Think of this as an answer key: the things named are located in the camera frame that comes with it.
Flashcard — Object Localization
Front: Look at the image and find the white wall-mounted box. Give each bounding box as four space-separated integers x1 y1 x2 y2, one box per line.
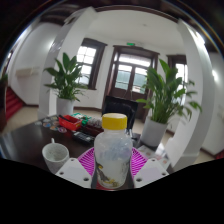
14 66 41 78

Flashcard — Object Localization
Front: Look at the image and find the white speckled mug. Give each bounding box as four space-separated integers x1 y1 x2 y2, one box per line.
41 137 70 175

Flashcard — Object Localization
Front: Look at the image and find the red plastic box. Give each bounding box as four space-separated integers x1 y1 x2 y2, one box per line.
58 114 83 132

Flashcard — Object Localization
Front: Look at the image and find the black remote control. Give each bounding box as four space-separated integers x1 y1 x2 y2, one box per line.
72 130 96 146

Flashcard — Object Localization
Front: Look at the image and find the small potted plant, white pot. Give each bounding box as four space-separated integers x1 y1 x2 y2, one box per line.
43 52 89 117

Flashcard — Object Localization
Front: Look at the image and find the red carpeted staircase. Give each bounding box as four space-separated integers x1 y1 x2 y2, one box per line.
4 85 25 121

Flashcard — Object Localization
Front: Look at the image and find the black chair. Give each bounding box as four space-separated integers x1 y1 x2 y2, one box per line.
101 95 139 134

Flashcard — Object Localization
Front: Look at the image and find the clear bottle with yellow cap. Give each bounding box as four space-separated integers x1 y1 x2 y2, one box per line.
93 112 134 191

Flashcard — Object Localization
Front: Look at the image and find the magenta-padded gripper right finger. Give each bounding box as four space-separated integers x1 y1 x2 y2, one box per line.
128 147 168 190

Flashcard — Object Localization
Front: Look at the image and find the dark-framed window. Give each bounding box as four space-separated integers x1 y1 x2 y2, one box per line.
166 54 189 88
75 37 108 91

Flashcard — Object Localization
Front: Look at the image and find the large potted plant, white pot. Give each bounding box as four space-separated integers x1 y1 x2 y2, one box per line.
135 58 203 148

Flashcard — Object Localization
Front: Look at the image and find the colourful round stickers sheet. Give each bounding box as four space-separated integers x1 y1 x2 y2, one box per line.
34 115 69 134

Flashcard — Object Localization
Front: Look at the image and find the dark wooden double door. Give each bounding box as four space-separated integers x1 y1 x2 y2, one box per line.
105 44 160 121

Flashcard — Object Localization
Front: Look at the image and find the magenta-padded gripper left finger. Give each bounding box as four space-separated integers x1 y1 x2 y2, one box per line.
54 146 98 190

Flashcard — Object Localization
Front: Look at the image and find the printed paper leaflet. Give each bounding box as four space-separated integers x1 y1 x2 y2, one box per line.
138 143 169 168

